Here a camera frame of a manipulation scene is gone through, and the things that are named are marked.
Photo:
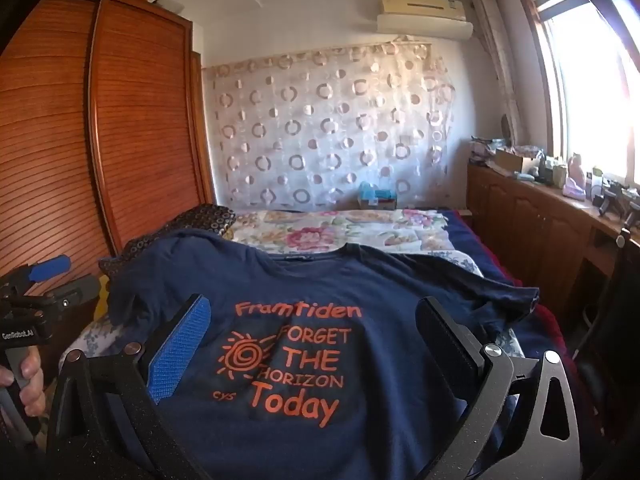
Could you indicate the wooden side cabinet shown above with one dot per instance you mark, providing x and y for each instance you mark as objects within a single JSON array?
[{"x": 530, "y": 230}]

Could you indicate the person's left hand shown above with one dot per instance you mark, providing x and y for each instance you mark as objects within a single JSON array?
[{"x": 31, "y": 382}]

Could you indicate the navy printed t-shirt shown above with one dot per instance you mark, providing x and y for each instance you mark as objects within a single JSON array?
[{"x": 310, "y": 370}]

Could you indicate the pale window curtain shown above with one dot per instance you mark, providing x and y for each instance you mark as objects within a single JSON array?
[{"x": 500, "y": 60}]

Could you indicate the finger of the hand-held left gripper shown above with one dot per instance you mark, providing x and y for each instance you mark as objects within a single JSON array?
[
  {"x": 50, "y": 267},
  {"x": 80, "y": 286}
]

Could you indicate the pink figurine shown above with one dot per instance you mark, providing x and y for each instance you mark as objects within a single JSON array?
[{"x": 574, "y": 177}]

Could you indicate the window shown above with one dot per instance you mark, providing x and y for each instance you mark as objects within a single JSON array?
[{"x": 595, "y": 85}]

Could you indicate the black chair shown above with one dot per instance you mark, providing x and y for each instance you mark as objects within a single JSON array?
[{"x": 612, "y": 320}]

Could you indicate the blue floral bed sheet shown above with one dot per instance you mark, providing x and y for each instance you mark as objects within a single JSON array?
[{"x": 87, "y": 342}]

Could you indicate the white air conditioner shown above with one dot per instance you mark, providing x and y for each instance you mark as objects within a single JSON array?
[{"x": 425, "y": 17}]

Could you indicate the yellow pillow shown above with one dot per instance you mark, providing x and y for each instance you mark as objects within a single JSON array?
[{"x": 102, "y": 297}]

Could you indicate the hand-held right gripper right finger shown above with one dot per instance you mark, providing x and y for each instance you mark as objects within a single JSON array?
[{"x": 452, "y": 347}]

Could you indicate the wooden slatted wardrobe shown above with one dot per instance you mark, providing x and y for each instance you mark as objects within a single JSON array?
[{"x": 140, "y": 110}]

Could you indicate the circle print sheer curtain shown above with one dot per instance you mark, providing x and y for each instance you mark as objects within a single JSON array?
[{"x": 330, "y": 125}]

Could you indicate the pink floral blanket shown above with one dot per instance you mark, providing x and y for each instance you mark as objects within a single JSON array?
[{"x": 320, "y": 232}]

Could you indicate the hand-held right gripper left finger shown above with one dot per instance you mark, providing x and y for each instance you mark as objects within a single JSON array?
[{"x": 175, "y": 355}]

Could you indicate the dark circle patterned cushion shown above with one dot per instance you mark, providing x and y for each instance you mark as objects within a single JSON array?
[{"x": 200, "y": 220}]

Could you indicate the blue tissue pack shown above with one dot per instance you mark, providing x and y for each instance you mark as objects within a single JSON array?
[{"x": 369, "y": 195}]

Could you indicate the cardboard box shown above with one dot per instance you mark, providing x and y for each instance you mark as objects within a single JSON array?
[{"x": 515, "y": 161}]

